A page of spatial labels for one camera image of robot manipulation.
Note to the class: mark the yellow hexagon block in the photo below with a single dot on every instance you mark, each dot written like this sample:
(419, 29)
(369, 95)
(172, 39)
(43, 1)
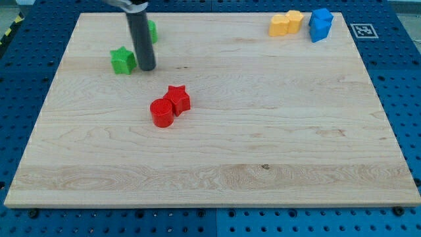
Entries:
(295, 21)

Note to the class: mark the blue pentagon block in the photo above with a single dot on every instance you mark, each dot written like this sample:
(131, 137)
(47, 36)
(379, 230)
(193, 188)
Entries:
(319, 29)

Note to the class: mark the black bolt front left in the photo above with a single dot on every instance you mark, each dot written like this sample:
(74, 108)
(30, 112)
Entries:
(33, 213)

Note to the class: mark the white fiducial marker tag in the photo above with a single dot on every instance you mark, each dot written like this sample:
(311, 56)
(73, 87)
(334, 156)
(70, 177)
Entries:
(364, 31)

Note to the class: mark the yellow heart block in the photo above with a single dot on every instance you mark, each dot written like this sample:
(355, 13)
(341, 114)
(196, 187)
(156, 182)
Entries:
(279, 25)

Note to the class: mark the green circle block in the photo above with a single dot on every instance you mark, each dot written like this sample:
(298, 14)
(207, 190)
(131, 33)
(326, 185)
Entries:
(153, 31)

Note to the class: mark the red circle block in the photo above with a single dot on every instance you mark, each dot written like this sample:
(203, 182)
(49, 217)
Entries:
(161, 113)

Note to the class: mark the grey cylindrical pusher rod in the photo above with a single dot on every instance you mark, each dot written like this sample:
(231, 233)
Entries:
(141, 36)

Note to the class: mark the green star block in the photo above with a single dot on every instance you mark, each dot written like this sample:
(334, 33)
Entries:
(122, 61)

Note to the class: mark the blue cube block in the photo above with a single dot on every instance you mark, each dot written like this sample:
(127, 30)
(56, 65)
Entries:
(321, 14)

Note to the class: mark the black bolt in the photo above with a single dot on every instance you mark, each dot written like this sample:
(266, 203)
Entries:
(33, 213)
(398, 211)

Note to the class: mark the light wooden board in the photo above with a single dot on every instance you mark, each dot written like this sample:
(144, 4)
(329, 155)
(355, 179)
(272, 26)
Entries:
(274, 122)

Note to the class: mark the red star block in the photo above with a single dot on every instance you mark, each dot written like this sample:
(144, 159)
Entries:
(179, 99)

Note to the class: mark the black bolt front right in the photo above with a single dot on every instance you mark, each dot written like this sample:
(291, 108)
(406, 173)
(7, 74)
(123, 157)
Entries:
(398, 211)

